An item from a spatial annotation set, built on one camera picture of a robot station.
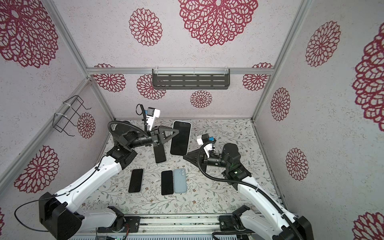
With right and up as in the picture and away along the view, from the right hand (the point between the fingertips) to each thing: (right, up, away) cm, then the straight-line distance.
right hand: (184, 155), depth 62 cm
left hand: (-3, +9, -2) cm, 10 cm away
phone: (-19, -4, +38) cm, 42 cm away
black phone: (-11, -20, +25) cm, 34 cm away
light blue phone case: (-4, -19, +26) cm, 32 cm away
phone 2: (-30, -19, +25) cm, 43 cm away
